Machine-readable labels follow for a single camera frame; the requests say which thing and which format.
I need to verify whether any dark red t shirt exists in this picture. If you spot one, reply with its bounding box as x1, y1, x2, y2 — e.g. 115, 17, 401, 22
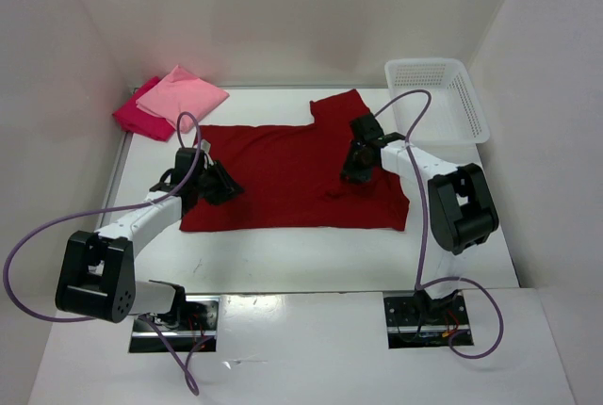
180, 89, 410, 233

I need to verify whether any light pink t shirt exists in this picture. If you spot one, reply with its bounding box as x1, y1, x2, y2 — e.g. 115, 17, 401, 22
136, 65, 230, 128

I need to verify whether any magenta t shirt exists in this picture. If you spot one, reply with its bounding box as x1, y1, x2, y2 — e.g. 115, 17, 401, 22
112, 76, 175, 142

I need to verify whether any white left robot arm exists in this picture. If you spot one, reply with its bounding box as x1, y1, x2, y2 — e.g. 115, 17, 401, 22
55, 161, 244, 323

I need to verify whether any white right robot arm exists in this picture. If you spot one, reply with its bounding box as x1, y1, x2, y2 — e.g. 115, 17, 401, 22
341, 136, 499, 321

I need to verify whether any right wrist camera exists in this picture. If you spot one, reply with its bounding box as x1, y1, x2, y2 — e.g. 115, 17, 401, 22
350, 112, 384, 143

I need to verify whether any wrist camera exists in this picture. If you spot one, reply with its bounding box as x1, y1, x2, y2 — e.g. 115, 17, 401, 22
350, 112, 384, 143
171, 139, 212, 186

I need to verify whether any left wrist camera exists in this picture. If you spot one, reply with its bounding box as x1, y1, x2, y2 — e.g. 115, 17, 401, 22
171, 139, 212, 186

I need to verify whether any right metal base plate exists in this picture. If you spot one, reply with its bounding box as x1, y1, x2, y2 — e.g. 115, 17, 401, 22
383, 292, 474, 348

